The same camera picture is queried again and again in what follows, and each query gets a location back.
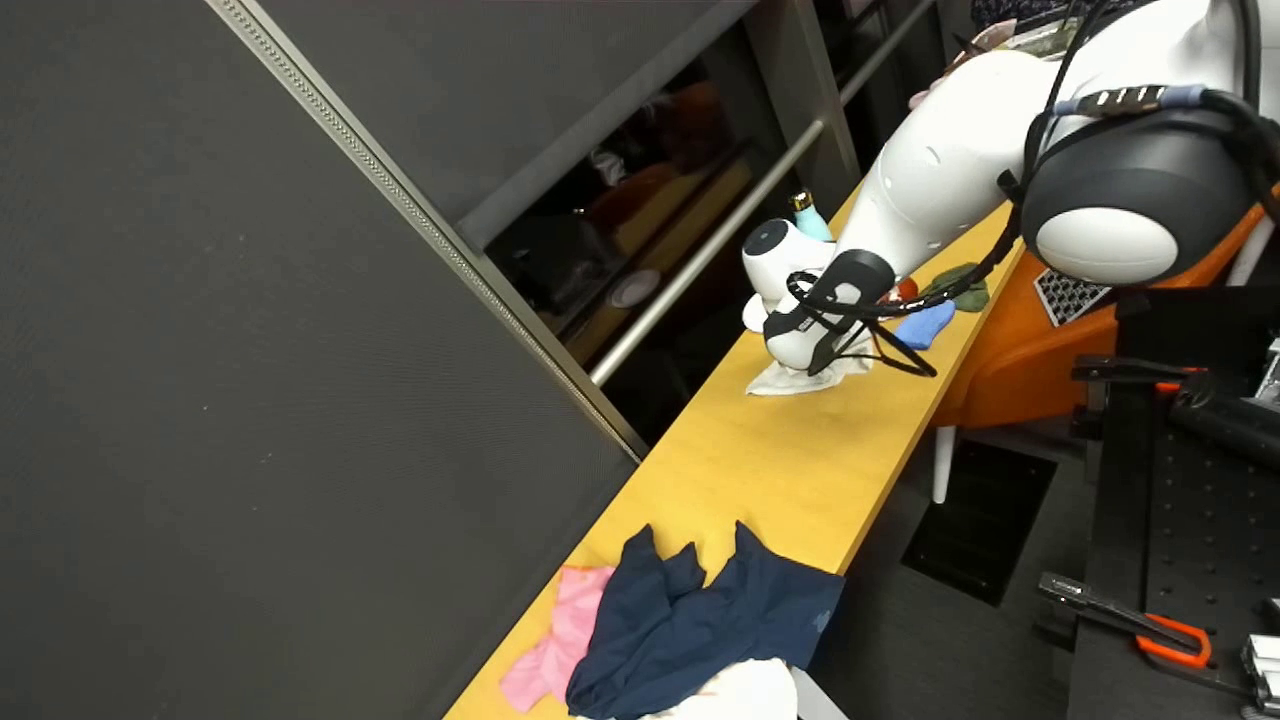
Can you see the white cloth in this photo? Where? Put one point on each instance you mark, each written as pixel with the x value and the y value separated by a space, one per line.
pixel 750 690
pixel 788 383

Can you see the navy blue cloth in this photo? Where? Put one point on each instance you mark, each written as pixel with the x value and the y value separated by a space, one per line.
pixel 660 630

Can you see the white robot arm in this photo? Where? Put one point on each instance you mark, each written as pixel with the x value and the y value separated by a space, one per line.
pixel 1117 163

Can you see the light blue cloth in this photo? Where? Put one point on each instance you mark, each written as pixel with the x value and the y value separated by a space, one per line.
pixel 925 326

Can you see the pink cloth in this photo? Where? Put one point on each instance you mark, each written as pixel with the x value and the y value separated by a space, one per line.
pixel 546 670

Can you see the green cloth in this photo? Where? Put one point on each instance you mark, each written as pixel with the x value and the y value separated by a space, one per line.
pixel 961 289

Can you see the white cloth at table end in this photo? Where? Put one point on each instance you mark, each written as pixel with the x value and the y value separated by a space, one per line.
pixel 750 690

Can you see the light blue water bottle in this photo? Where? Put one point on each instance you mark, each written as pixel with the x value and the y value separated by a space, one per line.
pixel 811 217

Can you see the red plush toy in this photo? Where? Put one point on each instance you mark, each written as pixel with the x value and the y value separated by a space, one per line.
pixel 904 289

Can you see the orange chair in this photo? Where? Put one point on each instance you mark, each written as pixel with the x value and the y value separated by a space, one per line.
pixel 1020 367

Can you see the white perforated panel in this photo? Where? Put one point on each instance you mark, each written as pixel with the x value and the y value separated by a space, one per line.
pixel 1064 298

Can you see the metal window rail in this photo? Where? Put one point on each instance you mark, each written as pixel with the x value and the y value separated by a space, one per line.
pixel 811 109

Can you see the orange handled clamp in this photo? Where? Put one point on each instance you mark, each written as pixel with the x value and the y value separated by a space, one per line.
pixel 1158 637

